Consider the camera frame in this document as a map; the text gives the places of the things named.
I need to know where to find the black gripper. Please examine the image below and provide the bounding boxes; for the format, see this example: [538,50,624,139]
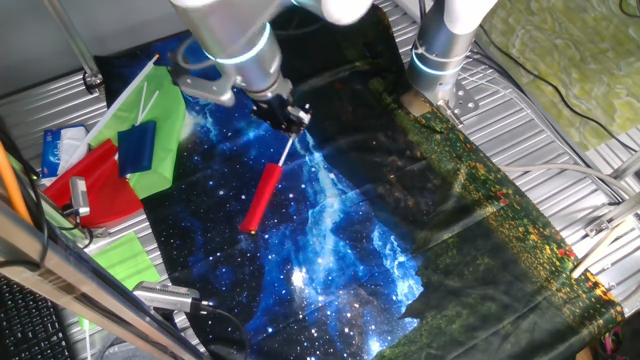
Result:
[249,92,313,139]

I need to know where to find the small red flag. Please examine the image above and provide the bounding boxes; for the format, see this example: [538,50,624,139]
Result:
[238,135,296,235]

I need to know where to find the large green flag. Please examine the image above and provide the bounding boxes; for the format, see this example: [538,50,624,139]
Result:
[58,53,187,200]

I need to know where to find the small blue flag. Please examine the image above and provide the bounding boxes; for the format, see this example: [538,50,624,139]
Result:
[117,82,161,179]

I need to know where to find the large red flag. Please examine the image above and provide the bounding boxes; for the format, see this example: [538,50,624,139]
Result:
[43,138,145,229]

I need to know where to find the small green flag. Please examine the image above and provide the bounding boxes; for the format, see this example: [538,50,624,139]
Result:
[77,231,162,331]

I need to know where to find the tan cardboard piece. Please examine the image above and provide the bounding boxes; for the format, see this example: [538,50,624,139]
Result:
[401,91,432,117]

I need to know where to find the galaxy print cloth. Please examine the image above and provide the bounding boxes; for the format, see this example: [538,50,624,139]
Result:
[93,0,626,360]

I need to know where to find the grey metal pole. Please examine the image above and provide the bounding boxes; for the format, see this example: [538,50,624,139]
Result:
[42,0,105,95]

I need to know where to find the white blue tissue pack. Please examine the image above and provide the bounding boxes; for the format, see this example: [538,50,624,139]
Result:
[40,124,90,180]

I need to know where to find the yellow green cloth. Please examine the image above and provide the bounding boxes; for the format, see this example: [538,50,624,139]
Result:
[474,0,640,154]

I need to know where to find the orange rod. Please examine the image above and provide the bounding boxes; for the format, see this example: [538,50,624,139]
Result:
[0,141,34,226]

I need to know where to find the white metal stand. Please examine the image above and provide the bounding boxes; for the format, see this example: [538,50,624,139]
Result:
[569,149,640,280]

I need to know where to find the black keyboard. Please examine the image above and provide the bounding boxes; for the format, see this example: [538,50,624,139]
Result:
[0,274,74,360]

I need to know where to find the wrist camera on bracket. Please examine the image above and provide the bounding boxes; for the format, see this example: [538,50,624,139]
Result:
[170,62,237,109]

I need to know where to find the silver depth camera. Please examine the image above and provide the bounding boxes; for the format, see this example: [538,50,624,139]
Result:
[132,280,201,314]
[68,175,92,217]

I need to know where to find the black usb cable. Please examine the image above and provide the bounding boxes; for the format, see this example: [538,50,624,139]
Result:
[192,298,251,360]

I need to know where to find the white hose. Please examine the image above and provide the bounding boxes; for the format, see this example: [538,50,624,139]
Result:
[499,162,639,199]

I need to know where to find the black floor cable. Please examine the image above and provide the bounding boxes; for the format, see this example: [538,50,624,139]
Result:
[477,24,640,156]

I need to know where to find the aluminium frame bar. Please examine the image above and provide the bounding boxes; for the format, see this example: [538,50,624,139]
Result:
[0,199,209,360]

